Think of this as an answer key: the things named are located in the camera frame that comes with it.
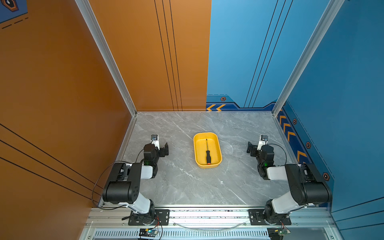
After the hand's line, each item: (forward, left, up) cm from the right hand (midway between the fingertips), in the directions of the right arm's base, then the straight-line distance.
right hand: (256, 143), depth 94 cm
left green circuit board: (-46, +60, -7) cm, 76 cm away
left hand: (+1, +62, +1) cm, 62 cm away
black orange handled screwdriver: (-6, +31, -5) cm, 31 cm away
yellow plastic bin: (+1, +35, -4) cm, 36 cm away
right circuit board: (-46, 0, -9) cm, 46 cm away
